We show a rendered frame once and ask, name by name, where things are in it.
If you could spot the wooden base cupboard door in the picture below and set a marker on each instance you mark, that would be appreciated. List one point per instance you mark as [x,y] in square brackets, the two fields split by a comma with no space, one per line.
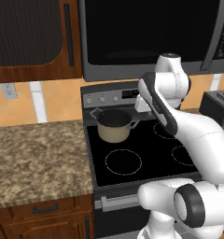
[48,228]

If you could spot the white wall socket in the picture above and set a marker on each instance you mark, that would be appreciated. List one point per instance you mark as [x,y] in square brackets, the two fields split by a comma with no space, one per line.
[8,90]

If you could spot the grey toaster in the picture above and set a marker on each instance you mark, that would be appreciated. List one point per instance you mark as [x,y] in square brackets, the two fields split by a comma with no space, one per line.
[216,107]

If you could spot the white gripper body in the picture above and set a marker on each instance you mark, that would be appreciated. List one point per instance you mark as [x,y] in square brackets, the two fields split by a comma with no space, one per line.
[143,105]

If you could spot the wooden cupboard door with glass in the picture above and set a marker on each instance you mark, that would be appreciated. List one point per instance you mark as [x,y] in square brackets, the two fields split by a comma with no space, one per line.
[26,37]

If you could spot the black stove with hob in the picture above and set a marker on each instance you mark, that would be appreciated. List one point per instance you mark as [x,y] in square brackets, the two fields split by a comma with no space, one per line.
[148,152]

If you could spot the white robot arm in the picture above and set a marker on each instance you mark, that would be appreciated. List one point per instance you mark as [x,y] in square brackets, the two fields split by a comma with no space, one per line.
[207,140]

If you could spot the silver stove knob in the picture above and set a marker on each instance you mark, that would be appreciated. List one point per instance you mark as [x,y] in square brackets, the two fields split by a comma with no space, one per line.
[102,100]
[89,101]
[116,98]

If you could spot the wooden drawer front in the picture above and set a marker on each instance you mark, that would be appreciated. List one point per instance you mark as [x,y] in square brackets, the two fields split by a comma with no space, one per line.
[14,210]

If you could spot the grey microwave oven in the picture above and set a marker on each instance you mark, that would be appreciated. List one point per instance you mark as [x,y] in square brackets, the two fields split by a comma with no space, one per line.
[142,34]

